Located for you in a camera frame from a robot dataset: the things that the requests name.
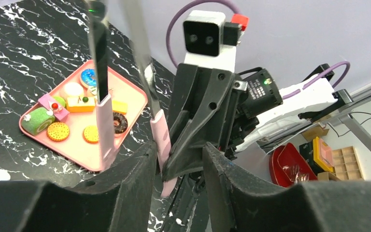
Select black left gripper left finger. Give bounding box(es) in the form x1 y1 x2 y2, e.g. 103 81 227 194
0 141 157 232

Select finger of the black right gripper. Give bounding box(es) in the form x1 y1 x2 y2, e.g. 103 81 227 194
162 110 230 181

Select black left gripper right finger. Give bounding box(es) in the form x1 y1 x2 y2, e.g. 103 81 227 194
202 144 371 232

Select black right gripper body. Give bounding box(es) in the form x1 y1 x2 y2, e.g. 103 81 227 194
168 64 283 150

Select pink serving tray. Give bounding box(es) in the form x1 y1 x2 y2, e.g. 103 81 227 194
18 60 147 172

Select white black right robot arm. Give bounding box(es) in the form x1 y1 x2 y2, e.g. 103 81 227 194
160 61 350 181

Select red plastic bin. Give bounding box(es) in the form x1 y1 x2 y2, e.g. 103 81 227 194
269 143 317 188

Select chocolate donut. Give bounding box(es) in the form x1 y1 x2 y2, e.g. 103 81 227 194
113 112 128 135

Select orange biscuit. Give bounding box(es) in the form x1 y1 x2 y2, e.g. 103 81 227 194
112 100 128 115

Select yellow black box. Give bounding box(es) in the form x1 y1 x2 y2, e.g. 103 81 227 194
313 137 334 173

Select round orange waffle cookie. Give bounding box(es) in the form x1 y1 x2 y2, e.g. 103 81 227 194
46 122 70 142

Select pink cake slice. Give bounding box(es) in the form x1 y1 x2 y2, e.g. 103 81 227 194
38 93 69 122

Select wooden compartment box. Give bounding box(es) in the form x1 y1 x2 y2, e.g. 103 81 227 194
332 146 364 180

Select green roll cake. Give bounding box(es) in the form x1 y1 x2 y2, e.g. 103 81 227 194
21 107 56 136

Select blue donut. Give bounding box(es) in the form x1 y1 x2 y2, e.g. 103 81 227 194
80 69 97 88

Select white round cake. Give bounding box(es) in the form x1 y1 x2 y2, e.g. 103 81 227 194
60 82 85 99

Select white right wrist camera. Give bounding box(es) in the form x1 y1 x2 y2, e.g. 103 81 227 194
183 10 249 72

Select aluminium frame rail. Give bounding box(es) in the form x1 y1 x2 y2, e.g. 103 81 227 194
327 83 371 152

